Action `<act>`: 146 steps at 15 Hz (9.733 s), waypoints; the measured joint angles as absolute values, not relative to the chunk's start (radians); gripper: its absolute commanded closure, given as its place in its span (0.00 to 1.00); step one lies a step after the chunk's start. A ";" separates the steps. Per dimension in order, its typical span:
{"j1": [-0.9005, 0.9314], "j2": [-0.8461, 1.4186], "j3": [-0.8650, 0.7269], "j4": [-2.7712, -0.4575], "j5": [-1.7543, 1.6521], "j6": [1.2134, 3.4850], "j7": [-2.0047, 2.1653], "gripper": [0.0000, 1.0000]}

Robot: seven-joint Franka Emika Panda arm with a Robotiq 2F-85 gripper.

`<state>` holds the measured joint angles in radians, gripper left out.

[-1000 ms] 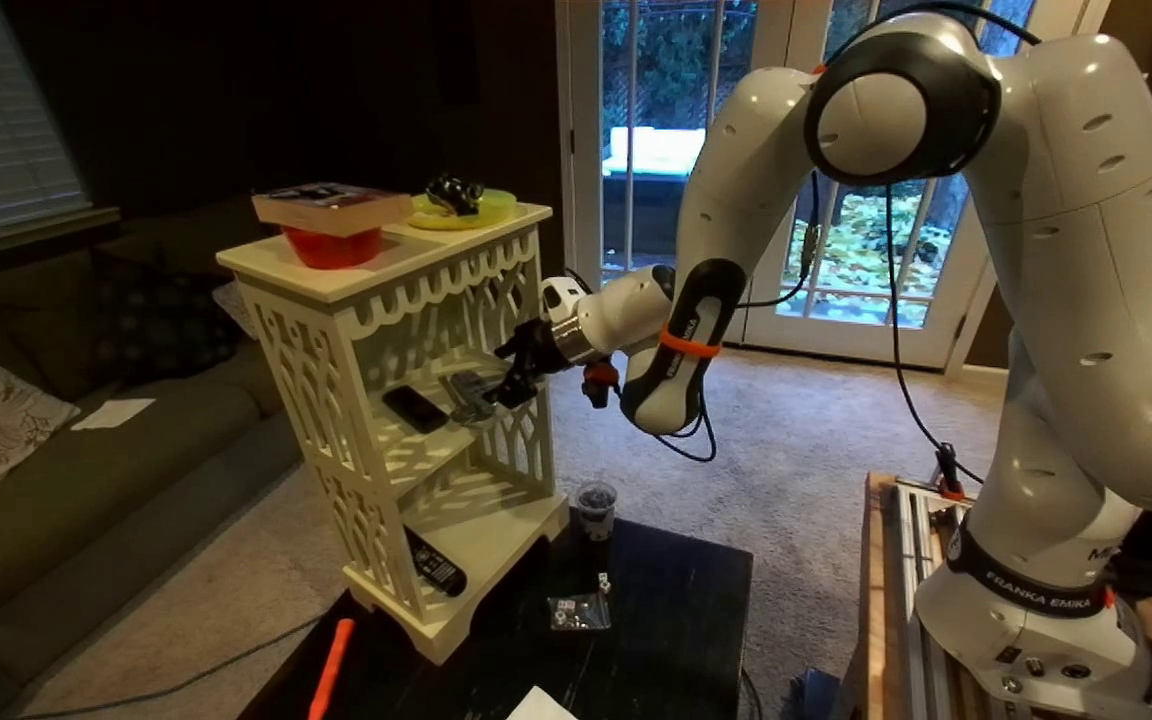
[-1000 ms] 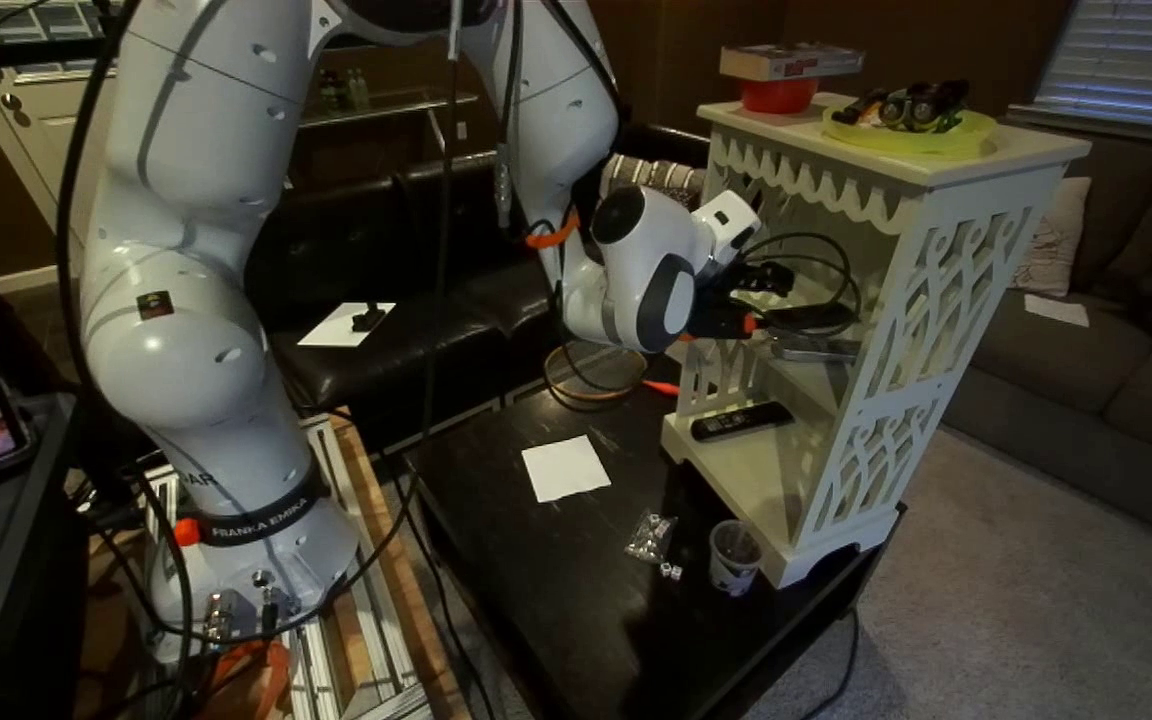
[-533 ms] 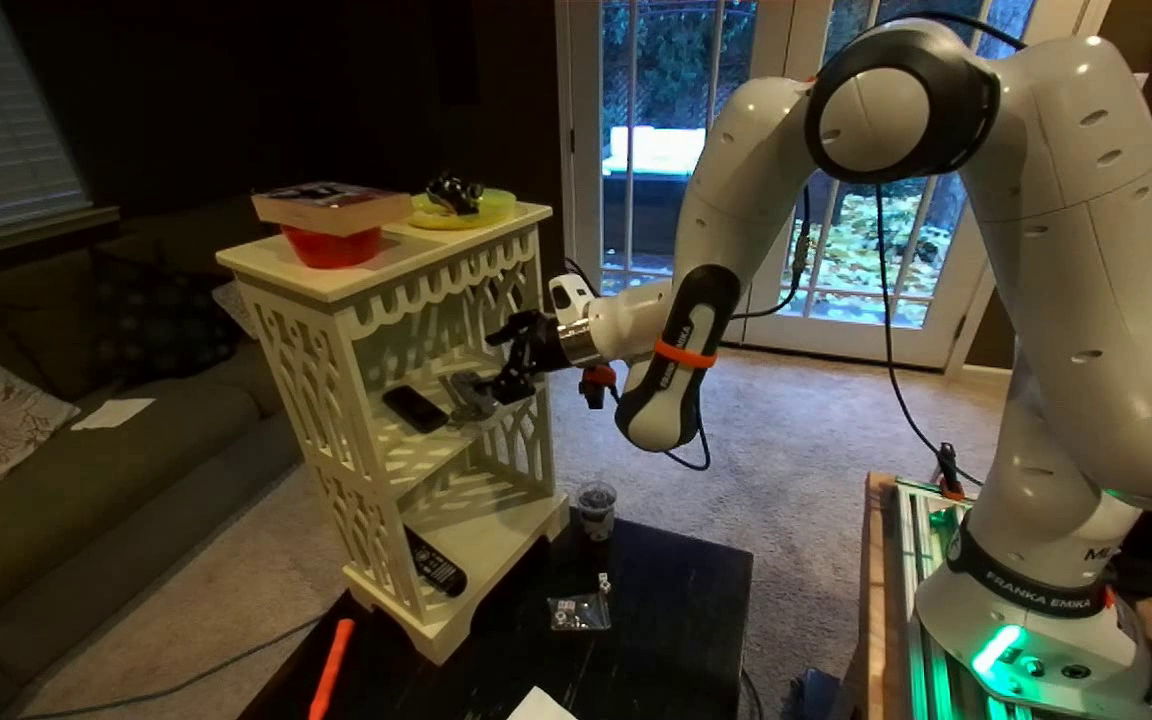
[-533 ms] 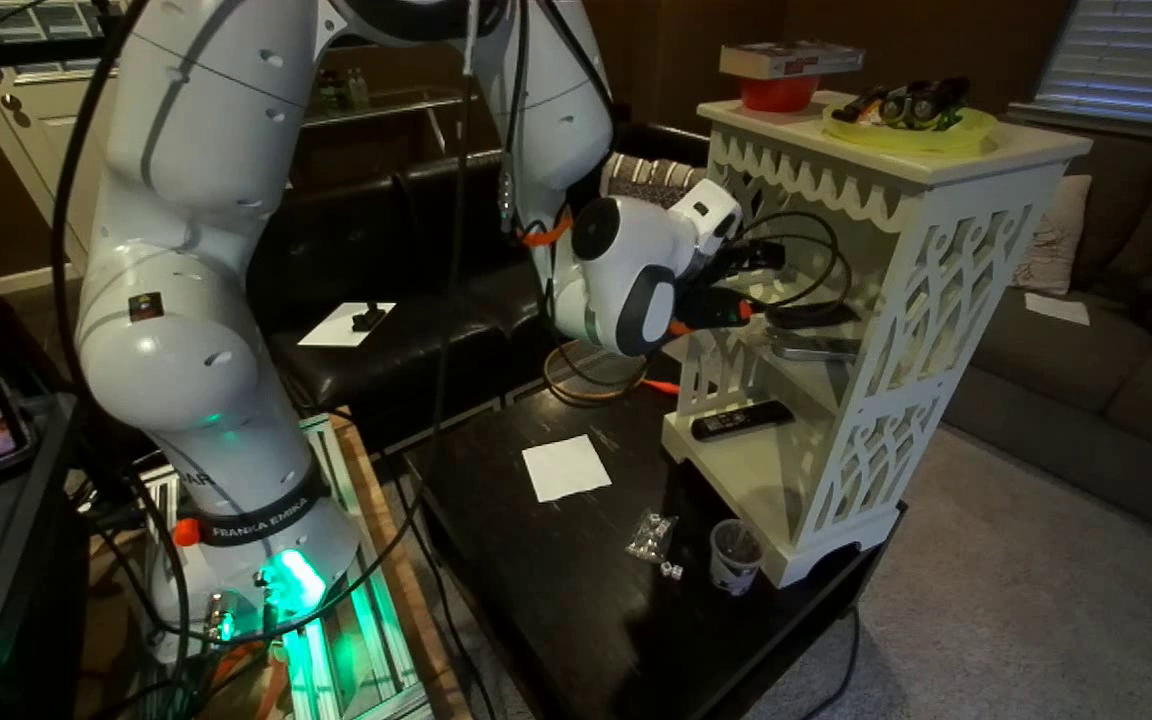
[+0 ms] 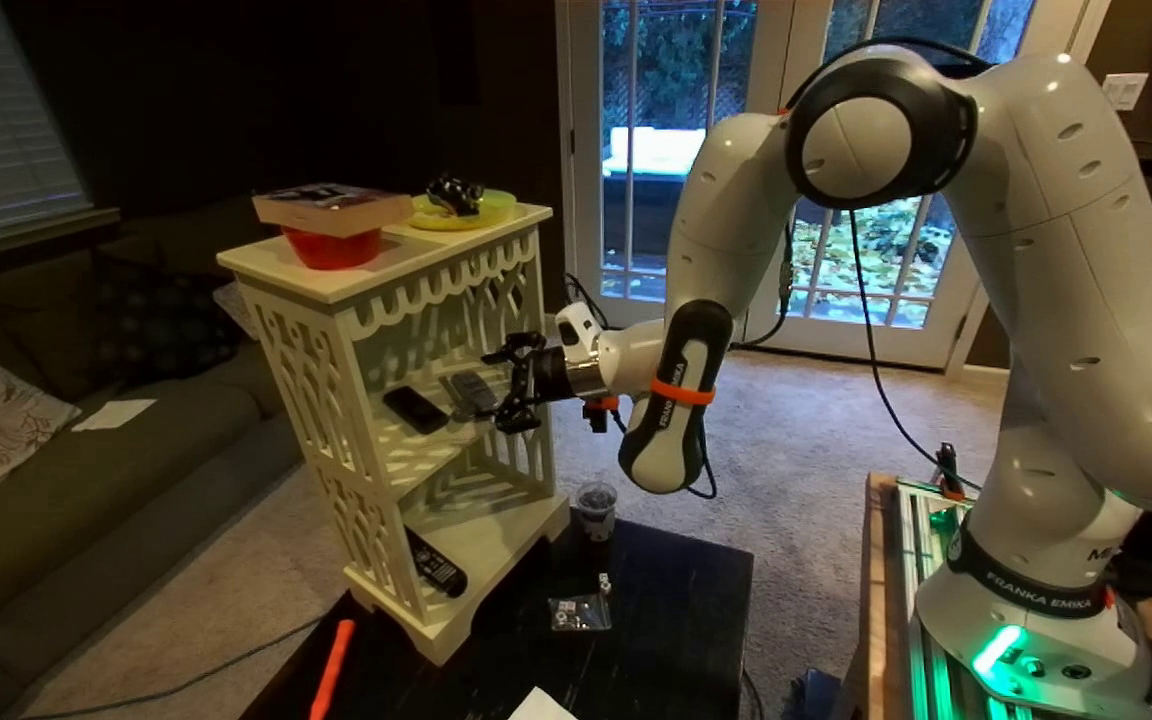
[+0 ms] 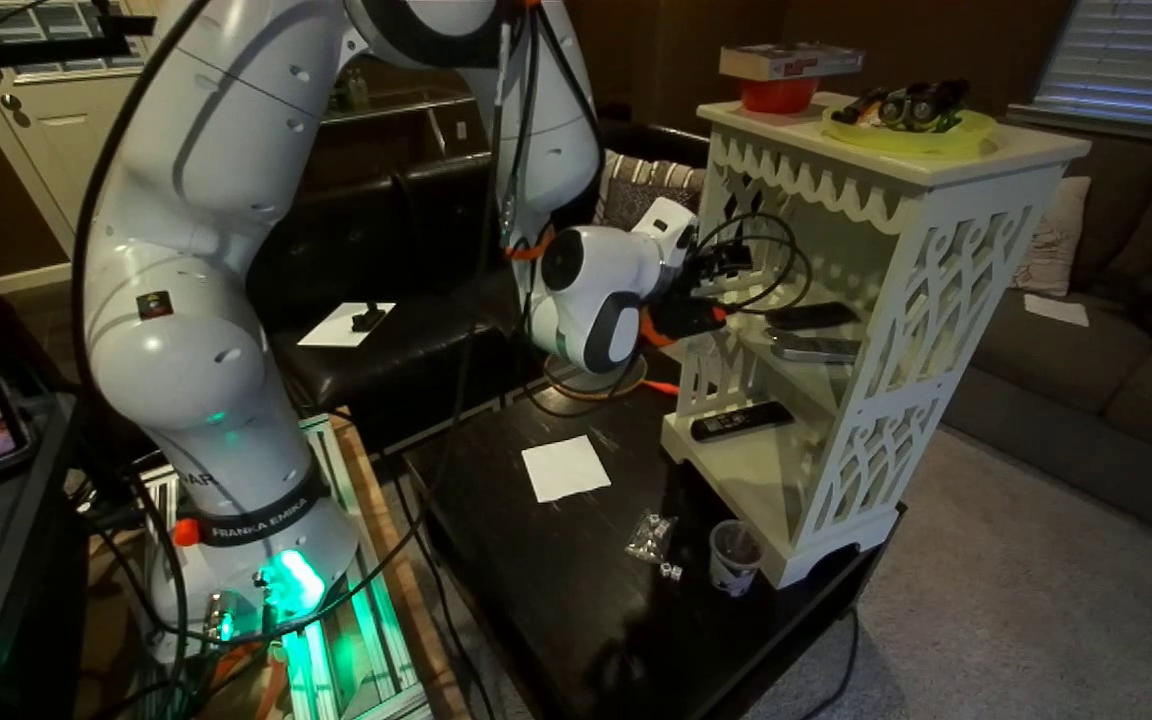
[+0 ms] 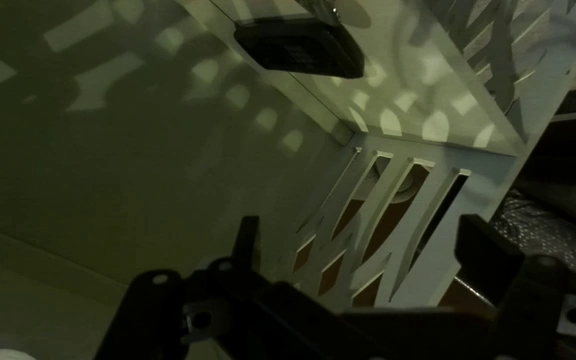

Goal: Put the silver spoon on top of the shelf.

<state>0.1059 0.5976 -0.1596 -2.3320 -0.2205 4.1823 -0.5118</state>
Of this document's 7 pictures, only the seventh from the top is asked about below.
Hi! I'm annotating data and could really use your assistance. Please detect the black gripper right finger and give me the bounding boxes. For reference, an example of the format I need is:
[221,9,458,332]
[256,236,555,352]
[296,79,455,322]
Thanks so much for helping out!
[455,212,572,360]

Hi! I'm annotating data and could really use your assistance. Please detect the patterned cushion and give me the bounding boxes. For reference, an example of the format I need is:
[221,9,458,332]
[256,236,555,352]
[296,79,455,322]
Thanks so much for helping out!
[489,195,576,276]

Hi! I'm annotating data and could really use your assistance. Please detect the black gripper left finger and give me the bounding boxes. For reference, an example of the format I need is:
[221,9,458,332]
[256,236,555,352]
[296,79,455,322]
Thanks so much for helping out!
[94,214,344,360]

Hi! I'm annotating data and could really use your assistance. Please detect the white lattice shelf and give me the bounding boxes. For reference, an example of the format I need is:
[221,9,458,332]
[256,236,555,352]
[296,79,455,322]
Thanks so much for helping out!
[0,0,576,360]

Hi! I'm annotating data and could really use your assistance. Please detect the black leather sofa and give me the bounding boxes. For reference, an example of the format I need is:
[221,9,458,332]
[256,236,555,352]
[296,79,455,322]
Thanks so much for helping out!
[516,85,576,236]

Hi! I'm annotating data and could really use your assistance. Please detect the black remote control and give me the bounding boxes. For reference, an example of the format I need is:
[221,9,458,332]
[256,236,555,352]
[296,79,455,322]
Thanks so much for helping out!
[232,16,367,79]

